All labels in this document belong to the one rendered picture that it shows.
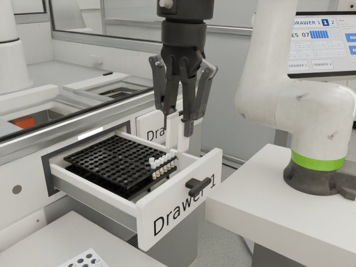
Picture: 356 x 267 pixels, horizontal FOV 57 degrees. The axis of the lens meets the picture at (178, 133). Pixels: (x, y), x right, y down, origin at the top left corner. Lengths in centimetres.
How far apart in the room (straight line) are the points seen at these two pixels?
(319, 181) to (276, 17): 40
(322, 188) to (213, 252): 111
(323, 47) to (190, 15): 107
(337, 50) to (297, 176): 82
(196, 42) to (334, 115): 37
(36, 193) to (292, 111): 63
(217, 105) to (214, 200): 187
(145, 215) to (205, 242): 131
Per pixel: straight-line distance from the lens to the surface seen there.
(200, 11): 53
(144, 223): 63
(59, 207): 91
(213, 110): 265
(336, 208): 82
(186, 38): 53
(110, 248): 78
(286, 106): 80
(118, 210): 69
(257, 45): 86
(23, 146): 80
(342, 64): 154
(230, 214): 79
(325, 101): 77
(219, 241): 193
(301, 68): 143
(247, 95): 84
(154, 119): 104
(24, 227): 88
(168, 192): 65
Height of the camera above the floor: 128
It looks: 24 degrees down
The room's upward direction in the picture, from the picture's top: straight up
